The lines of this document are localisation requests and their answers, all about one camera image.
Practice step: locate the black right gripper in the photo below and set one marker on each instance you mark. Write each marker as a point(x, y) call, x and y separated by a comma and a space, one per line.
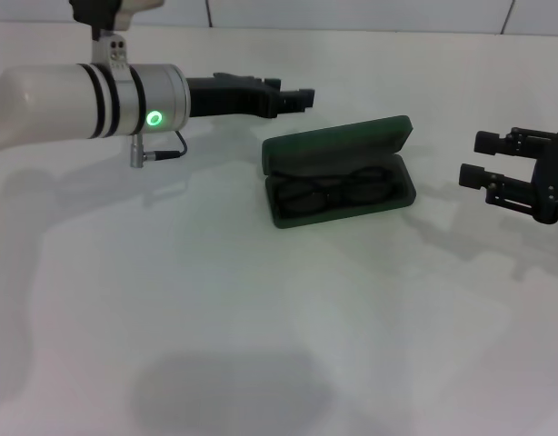
point(556, 181)

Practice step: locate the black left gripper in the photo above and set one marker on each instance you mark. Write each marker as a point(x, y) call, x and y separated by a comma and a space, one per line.
point(233, 97)

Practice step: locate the green glasses case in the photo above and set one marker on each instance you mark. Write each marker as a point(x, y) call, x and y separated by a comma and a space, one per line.
point(333, 141)

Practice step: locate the black glasses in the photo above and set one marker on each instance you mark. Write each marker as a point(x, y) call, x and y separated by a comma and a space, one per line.
point(326, 193)

